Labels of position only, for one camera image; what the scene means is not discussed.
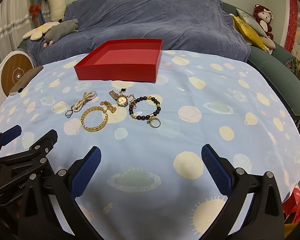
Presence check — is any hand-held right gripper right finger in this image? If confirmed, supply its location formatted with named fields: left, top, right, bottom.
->
left=201, top=144, right=285, bottom=240

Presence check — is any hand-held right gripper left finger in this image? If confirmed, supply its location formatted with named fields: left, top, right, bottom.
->
left=17, top=146, right=103, bottom=240

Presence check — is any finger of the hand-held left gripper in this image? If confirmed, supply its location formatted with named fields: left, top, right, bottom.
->
left=0, top=129, right=58, bottom=179
left=0, top=125, right=22, bottom=161

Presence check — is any gold chain-link bracelet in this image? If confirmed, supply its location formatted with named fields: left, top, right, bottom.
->
left=80, top=106, right=108, bottom=131

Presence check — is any white pearl bracelet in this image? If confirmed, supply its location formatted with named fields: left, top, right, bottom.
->
left=72, top=90, right=98, bottom=112

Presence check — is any gold pendant necklace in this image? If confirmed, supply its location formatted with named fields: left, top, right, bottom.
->
left=101, top=100, right=117, bottom=114

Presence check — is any black bead bracelet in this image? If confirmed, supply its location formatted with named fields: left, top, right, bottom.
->
left=129, top=95, right=162, bottom=121

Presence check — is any gold wristwatch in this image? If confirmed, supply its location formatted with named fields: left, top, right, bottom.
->
left=109, top=90, right=128, bottom=107

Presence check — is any black clover chain necklace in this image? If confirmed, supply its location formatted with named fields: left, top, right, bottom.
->
left=118, top=88, right=137, bottom=105

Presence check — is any red cardboard box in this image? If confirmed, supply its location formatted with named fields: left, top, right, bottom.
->
left=74, top=38, right=164, bottom=83

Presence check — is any brown flat case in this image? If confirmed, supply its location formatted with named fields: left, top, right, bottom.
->
left=9, top=66, right=44, bottom=96

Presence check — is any round white wood-panel appliance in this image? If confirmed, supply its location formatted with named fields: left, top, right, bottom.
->
left=0, top=50, right=33, bottom=97

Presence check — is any blue planet-print tablecloth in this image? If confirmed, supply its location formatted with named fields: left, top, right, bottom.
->
left=0, top=50, right=300, bottom=240

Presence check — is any red plastic stool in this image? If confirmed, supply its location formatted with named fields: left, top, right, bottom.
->
left=282, top=184, right=300, bottom=224

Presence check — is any flower-shaped cushion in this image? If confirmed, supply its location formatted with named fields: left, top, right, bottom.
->
left=22, top=21, right=60, bottom=41

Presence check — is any dark green sofa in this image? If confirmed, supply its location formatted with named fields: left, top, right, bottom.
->
left=17, top=2, right=300, bottom=117

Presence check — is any grey animal plush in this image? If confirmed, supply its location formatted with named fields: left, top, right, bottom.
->
left=43, top=19, right=79, bottom=46

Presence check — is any white sheer curtain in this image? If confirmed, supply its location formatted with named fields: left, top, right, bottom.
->
left=0, top=0, right=40, bottom=55

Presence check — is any red ribbon bow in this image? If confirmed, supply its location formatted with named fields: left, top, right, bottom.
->
left=29, top=4, right=42, bottom=17

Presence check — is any beige plush cushion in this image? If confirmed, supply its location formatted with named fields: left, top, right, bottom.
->
left=259, top=36, right=276, bottom=54

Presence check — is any white llama plush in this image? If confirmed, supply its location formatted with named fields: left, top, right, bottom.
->
left=43, top=0, right=66, bottom=22

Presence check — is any yellow satin pillow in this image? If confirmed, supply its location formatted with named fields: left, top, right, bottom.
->
left=232, top=15, right=268, bottom=52

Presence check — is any grey-green patterned pillow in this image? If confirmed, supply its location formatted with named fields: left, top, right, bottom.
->
left=236, top=7, right=268, bottom=37

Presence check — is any red monkey plush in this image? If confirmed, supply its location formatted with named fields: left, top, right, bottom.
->
left=253, top=4, right=275, bottom=40

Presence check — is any blue-grey sofa blanket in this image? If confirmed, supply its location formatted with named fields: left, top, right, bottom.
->
left=27, top=0, right=252, bottom=67

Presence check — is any red wall decoration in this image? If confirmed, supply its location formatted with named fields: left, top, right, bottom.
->
left=284, top=0, right=300, bottom=55

